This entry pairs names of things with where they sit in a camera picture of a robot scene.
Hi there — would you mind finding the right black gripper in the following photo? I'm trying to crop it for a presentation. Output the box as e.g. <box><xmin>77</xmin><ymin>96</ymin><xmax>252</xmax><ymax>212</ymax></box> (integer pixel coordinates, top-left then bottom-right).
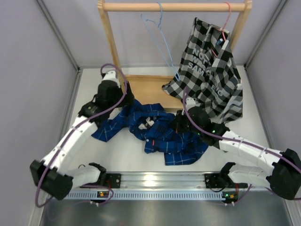
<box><xmin>169</xmin><ymin>109</ymin><xmax>203</xmax><ymax>136</ymax></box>

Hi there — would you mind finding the blue plaid shirt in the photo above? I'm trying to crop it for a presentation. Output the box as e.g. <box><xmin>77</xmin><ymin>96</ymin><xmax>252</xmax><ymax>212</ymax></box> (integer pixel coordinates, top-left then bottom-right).
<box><xmin>92</xmin><ymin>100</ymin><xmax>208</xmax><ymax>166</ymax></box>

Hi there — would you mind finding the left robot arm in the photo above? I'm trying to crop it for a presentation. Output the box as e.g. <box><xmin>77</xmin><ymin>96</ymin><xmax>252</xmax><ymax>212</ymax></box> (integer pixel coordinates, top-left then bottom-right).
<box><xmin>30</xmin><ymin>78</ymin><xmax>134</xmax><ymax>200</ymax></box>

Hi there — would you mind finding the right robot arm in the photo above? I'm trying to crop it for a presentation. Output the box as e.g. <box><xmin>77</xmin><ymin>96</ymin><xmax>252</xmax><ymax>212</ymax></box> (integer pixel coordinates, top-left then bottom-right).
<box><xmin>171</xmin><ymin>107</ymin><xmax>301</xmax><ymax>200</ymax></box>

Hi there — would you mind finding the black white checkered shirt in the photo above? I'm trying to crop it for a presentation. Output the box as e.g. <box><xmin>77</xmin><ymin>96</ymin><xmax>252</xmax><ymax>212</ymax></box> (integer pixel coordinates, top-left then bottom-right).
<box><xmin>162</xmin><ymin>18</ymin><xmax>243</xmax><ymax>123</ymax></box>

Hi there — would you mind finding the wooden clothes rack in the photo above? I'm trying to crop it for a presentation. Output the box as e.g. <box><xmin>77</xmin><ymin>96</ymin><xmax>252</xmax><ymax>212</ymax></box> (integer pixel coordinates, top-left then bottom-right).
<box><xmin>97</xmin><ymin>0</ymin><xmax>253</xmax><ymax>112</ymax></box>

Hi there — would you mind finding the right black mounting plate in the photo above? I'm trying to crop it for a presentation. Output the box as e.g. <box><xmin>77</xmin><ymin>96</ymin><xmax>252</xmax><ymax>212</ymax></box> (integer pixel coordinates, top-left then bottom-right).
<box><xmin>204</xmin><ymin>173</ymin><xmax>224</xmax><ymax>189</ymax></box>

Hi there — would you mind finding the black mounting plate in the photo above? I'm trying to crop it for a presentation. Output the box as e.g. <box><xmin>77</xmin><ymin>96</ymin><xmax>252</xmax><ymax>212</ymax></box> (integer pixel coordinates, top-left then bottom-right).
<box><xmin>104</xmin><ymin>173</ymin><xmax>121</xmax><ymax>189</ymax></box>
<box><xmin>204</xmin><ymin>173</ymin><xmax>224</xmax><ymax>189</ymax></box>

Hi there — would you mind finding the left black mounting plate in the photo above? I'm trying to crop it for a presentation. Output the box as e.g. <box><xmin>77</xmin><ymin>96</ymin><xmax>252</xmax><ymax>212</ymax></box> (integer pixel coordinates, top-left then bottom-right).
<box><xmin>104</xmin><ymin>173</ymin><xmax>121</xmax><ymax>189</ymax></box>

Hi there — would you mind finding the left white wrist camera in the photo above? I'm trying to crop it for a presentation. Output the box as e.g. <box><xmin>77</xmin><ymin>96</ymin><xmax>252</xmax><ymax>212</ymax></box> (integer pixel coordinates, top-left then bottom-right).
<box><xmin>102</xmin><ymin>70</ymin><xmax>120</xmax><ymax>87</ymax></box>

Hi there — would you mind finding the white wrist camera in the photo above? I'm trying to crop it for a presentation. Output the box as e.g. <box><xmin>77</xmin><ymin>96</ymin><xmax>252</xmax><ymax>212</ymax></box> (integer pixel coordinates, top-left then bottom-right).
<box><xmin>102</xmin><ymin>70</ymin><xmax>120</xmax><ymax>87</ymax></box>
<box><xmin>184</xmin><ymin>97</ymin><xmax>196</xmax><ymax>109</ymax></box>

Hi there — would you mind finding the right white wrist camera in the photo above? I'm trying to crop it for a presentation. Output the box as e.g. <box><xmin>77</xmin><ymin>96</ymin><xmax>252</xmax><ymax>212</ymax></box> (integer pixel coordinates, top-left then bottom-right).
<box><xmin>184</xmin><ymin>97</ymin><xmax>196</xmax><ymax>109</ymax></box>

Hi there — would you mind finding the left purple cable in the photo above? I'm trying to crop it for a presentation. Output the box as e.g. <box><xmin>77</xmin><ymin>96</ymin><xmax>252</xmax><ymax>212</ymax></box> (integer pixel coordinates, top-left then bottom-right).
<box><xmin>35</xmin><ymin>63</ymin><xmax>129</xmax><ymax>208</ymax></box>

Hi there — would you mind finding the purple cable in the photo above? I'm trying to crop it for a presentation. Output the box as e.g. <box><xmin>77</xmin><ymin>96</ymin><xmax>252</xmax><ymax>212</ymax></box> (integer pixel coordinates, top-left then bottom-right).
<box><xmin>35</xmin><ymin>63</ymin><xmax>129</xmax><ymax>208</ymax></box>
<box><xmin>182</xmin><ymin>88</ymin><xmax>301</xmax><ymax>175</ymax></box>

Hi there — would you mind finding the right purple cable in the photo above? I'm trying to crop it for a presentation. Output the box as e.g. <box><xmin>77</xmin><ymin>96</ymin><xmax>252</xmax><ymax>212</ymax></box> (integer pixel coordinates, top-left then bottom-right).
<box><xmin>182</xmin><ymin>88</ymin><xmax>301</xmax><ymax>175</ymax></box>

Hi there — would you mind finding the light blue wire hanger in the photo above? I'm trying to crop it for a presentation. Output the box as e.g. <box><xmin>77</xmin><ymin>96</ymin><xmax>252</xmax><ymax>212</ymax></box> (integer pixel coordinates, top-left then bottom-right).
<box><xmin>140</xmin><ymin>1</ymin><xmax>181</xmax><ymax>82</ymax></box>

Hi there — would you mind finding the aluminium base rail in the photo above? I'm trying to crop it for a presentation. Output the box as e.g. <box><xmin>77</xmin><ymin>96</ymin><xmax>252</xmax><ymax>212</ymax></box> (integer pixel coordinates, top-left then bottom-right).
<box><xmin>70</xmin><ymin>171</ymin><xmax>266</xmax><ymax>191</ymax></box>

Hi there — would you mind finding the left aluminium frame post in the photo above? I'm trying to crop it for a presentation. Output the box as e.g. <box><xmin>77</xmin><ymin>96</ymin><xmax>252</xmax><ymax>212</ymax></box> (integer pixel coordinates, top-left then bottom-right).
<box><xmin>35</xmin><ymin>0</ymin><xmax>80</xmax><ymax>73</ymax></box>

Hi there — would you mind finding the aluminium frame post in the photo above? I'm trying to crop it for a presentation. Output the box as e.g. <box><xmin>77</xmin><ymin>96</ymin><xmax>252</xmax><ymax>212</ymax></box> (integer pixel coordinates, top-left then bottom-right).
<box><xmin>244</xmin><ymin>0</ymin><xmax>288</xmax><ymax>69</ymax></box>
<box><xmin>35</xmin><ymin>0</ymin><xmax>80</xmax><ymax>73</ymax></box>

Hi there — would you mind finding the perforated cable duct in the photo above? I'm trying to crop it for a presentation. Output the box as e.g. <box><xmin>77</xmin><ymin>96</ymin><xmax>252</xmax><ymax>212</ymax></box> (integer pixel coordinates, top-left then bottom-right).
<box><xmin>65</xmin><ymin>190</ymin><xmax>234</xmax><ymax>201</ymax></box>

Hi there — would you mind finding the pink wire hanger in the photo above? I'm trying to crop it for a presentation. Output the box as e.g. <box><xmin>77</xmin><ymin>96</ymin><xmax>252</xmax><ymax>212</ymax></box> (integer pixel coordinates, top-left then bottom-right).
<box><xmin>208</xmin><ymin>2</ymin><xmax>232</xmax><ymax>61</ymax></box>

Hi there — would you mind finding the right aluminium frame post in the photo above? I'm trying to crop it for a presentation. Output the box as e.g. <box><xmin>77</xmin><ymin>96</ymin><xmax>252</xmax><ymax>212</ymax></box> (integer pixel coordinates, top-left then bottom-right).
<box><xmin>244</xmin><ymin>0</ymin><xmax>288</xmax><ymax>69</ymax></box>

